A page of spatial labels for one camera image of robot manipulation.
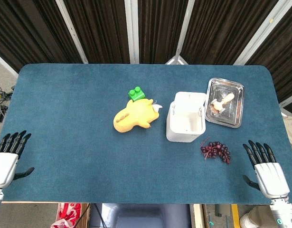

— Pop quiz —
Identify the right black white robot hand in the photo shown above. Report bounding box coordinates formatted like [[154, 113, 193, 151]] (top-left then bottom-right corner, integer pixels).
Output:
[[242, 140, 291, 200]]

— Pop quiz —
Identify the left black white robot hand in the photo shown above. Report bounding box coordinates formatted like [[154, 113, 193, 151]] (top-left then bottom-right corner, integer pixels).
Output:
[[0, 130, 35, 190]]

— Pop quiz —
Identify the white plastic box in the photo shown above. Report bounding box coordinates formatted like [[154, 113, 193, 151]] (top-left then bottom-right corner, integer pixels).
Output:
[[166, 91, 207, 143]]

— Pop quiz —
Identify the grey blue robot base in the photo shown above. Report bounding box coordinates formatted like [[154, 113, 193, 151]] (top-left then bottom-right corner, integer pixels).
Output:
[[90, 203, 192, 228]]

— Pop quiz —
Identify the metal tray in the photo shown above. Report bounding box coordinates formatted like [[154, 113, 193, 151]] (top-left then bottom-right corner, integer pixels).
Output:
[[204, 77, 245, 129]]

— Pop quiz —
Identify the beige trouser leg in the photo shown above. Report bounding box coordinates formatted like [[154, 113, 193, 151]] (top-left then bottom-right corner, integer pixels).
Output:
[[246, 205, 276, 228]]

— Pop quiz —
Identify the white shoe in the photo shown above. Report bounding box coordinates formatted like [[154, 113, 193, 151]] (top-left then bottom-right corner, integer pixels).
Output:
[[239, 212, 258, 228]]

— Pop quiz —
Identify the dark purple grape bunch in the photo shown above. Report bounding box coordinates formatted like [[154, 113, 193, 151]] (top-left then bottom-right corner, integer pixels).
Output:
[[200, 136, 232, 164]]

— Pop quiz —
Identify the blue felt table cover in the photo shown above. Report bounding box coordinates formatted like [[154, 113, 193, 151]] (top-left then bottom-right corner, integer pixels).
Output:
[[0, 63, 292, 205]]

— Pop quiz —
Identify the red and white bag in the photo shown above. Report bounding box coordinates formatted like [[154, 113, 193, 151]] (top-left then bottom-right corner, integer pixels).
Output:
[[50, 202, 83, 228]]

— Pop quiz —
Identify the small wooden toy hammer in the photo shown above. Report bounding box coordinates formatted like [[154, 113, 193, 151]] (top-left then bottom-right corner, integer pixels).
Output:
[[210, 93, 235, 113]]

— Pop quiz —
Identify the brown cardboard box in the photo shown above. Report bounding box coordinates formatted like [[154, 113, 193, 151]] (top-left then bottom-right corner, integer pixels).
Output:
[[75, 203, 91, 228]]

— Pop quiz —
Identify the yellow plush duck toy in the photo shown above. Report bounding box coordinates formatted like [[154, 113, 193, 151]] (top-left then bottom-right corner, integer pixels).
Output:
[[113, 97, 163, 133]]

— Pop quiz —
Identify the green toy building block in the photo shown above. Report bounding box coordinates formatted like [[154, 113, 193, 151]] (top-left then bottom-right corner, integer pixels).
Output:
[[128, 86, 146, 103]]

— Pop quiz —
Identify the dark brown curtain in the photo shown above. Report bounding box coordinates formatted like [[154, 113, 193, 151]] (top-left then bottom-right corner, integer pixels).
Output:
[[0, 0, 292, 117]]

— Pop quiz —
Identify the white metal frame post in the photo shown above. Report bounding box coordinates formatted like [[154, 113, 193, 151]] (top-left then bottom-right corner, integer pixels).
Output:
[[164, 0, 196, 65], [124, 0, 140, 64], [0, 50, 19, 78], [55, 0, 89, 64], [278, 91, 292, 108], [233, 0, 292, 66]]

